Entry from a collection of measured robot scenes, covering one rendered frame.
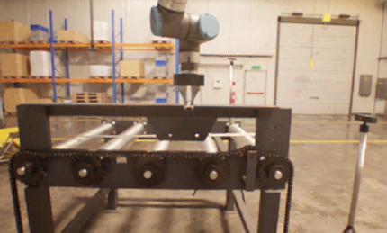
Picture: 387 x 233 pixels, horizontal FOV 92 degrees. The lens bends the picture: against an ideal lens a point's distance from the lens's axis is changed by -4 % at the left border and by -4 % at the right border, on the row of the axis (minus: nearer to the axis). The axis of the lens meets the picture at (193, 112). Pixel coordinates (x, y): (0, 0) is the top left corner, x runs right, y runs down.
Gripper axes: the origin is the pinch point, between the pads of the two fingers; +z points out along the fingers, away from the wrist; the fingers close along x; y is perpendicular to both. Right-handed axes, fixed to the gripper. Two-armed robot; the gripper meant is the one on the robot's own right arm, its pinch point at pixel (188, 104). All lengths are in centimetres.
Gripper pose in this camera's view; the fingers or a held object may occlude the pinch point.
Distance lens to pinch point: 84.6
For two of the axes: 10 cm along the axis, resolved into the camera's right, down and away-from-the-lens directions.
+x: -10.0, -0.1, -0.1
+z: -0.1, 9.9, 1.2
